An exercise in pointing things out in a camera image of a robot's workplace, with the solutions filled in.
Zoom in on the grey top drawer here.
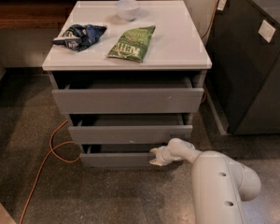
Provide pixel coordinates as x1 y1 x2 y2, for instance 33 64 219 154
52 77 203 114

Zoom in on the white label on cabinet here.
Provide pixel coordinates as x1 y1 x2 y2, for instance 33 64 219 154
259 20 275 43

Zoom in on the blue crumpled chip bag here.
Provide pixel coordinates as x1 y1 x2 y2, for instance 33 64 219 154
52 24 107 52

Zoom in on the grey middle drawer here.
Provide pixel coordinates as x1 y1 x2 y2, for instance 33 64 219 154
68 114 192 145

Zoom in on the grey drawer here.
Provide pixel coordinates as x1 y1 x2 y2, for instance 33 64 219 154
68 114 192 145
80 144 161 168
52 77 203 114

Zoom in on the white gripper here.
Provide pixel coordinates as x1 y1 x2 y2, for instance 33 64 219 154
149 146 175 166

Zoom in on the orange extension cable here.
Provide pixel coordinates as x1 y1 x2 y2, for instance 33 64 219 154
18 119 82 224

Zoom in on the green chip bag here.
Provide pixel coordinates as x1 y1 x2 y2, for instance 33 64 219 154
107 25 156 63

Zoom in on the dark grey bin cabinet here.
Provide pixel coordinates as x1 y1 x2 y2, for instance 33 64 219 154
206 0 280 134

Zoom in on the grey bottom drawer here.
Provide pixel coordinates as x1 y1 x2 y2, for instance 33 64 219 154
80 144 161 168

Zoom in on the white tag on cable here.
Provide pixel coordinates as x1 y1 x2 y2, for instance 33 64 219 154
217 0 227 11

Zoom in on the white bowl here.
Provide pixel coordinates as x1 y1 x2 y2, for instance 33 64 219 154
115 0 140 21

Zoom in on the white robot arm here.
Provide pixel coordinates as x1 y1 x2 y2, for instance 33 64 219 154
150 138 261 224

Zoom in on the grey three-drawer cabinet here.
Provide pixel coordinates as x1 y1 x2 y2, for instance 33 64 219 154
41 0 213 170

